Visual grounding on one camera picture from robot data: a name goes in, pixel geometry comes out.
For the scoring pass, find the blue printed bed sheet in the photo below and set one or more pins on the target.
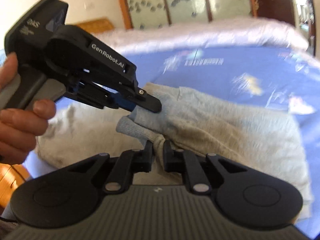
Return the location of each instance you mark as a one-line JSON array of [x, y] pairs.
[[237, 67]]

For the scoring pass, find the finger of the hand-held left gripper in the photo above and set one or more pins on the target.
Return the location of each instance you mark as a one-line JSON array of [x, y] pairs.
[[100, 96], [147, 102]]

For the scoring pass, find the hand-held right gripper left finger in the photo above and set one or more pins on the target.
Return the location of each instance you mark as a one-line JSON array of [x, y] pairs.
[[147, 158]]

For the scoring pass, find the white patterned quilt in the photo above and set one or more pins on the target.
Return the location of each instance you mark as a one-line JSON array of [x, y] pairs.
[[212, 33]]

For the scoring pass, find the wooden bed frame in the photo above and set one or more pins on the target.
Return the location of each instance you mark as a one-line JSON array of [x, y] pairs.
[[11, 182]]

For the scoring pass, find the wooden headboard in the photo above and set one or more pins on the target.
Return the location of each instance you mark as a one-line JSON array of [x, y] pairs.
[[96, 25]]

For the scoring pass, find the person's left hand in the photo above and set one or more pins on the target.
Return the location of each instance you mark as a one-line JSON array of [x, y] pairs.
[[22, 130]]

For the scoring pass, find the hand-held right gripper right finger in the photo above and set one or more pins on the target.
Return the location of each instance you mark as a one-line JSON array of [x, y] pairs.
[[170, 158]]

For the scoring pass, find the wardrobe with frosted glass doors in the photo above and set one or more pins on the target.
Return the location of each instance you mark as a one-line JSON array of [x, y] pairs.
[[185, 0]]

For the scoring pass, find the dark wooden door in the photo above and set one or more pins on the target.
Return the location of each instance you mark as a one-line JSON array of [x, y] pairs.
[[272, 0]]

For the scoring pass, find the light blue-grey pants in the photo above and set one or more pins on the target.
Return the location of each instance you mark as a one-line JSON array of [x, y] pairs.
[[225, 140]]

